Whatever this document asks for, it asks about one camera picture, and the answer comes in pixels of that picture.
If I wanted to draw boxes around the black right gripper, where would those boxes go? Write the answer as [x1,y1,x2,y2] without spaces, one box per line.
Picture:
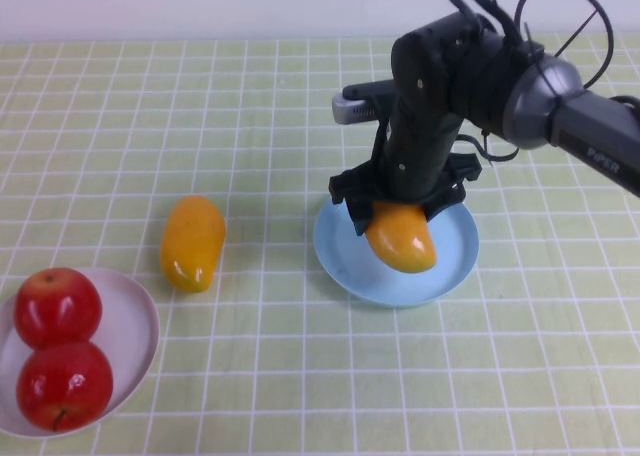
[328,99,483,238]

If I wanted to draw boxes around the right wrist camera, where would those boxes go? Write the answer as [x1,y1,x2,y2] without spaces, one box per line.
[331,79,401,125]

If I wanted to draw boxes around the light blue round plate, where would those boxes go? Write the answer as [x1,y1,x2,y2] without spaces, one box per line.
[312,195,480,308]

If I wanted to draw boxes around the green checkered tablecloth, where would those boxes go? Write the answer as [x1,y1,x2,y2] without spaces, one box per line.
[0,31,640,456]

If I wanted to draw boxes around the white round plate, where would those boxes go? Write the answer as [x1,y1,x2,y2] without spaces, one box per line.
[0,267,161,438]

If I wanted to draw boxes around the black right camera cable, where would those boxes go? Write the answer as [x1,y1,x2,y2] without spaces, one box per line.
[452,0,640,170]

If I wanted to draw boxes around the red apple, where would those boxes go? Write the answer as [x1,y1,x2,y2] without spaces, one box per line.
[13,267,103,351]
[15,340,114,433]

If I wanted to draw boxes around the orange yellow mango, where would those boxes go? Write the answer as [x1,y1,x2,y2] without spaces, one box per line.
[364,200,437,273]
[159,194,227,294]

